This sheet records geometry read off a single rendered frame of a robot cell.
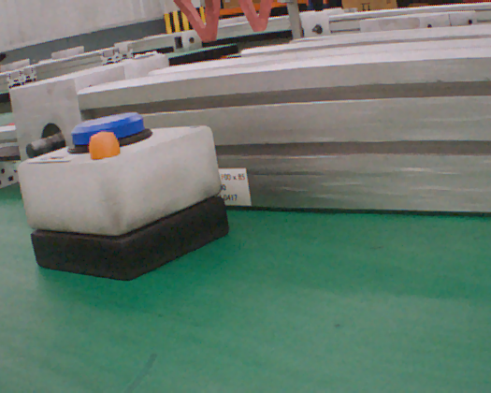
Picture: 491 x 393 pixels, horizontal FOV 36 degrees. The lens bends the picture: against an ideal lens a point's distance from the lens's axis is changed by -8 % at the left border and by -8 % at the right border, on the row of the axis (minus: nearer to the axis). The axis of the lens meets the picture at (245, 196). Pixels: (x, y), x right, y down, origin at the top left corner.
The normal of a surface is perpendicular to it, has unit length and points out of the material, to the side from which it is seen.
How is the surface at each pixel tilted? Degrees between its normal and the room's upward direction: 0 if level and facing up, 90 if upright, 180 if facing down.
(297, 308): 0
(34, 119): 90
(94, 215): 90
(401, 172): 90
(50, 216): 90
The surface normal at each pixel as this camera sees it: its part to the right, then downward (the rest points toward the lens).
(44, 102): -0.61, 0.27
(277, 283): -0.16, -0.96
